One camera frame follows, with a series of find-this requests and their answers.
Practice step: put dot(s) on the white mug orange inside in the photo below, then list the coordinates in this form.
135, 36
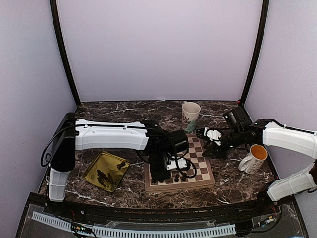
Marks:
254, 160

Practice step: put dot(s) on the black front rail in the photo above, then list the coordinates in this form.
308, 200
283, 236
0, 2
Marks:
101, 214

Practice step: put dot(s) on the white slotted cable duct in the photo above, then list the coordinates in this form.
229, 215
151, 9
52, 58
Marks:
130, 230

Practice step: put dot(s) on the right black frame post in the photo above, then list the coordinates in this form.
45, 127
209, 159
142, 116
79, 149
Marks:
256, 52

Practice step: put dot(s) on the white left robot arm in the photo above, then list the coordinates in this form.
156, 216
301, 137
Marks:
73, 134

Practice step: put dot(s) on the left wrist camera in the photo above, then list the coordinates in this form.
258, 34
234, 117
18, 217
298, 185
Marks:
174, 164

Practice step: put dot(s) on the black frame post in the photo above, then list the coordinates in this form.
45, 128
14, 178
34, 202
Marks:
256, 52
62, 51

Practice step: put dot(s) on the pile of dark chess pieces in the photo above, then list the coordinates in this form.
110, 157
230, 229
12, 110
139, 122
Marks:
104, 179

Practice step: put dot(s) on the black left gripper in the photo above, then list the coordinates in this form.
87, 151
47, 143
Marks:
159, 176

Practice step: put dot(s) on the cream floral mug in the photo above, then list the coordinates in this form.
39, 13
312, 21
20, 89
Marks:
190, 114

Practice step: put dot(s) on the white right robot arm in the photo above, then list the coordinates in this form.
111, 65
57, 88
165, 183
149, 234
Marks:
267, 132

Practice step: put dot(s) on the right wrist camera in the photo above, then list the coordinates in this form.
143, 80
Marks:
209, 135

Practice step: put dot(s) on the left black frame post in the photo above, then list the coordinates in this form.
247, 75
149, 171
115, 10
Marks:
62, 51

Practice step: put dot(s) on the gold metal tray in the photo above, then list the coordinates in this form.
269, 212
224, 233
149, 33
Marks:
108, 163

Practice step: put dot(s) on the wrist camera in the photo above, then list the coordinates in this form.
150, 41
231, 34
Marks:
209, 135
174, 164

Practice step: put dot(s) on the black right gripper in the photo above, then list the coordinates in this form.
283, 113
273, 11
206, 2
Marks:
214, 148

